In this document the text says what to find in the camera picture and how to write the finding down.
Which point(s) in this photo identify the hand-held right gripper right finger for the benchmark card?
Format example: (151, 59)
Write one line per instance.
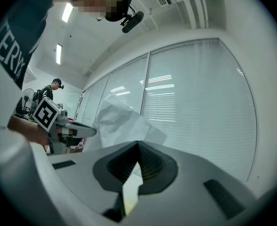
(187, 196)

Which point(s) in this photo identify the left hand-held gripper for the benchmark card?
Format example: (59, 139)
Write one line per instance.
(45, 113)

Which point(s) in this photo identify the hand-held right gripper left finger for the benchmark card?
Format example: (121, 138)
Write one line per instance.
(86, 173)

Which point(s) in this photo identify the white A4 paper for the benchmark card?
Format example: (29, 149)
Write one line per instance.
(124, 126)

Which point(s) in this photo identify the person's left forearm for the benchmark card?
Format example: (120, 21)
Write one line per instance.
(25, 128)

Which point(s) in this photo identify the red white checkered cloth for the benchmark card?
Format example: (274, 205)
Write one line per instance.
(76, 148)

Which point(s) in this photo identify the black standing fan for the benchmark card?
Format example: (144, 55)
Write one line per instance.
(27, 98)

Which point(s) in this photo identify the long ceiling light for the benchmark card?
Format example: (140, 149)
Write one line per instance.
(67, 12)
(59, 54)

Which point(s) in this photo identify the white window blinds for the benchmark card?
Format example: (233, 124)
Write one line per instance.
(194, 98)

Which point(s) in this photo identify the person's black printed t-shirt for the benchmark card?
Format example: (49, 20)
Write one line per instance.
(23, 20)

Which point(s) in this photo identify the black head-mounted camera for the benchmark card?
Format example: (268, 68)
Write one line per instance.
(132, 22)

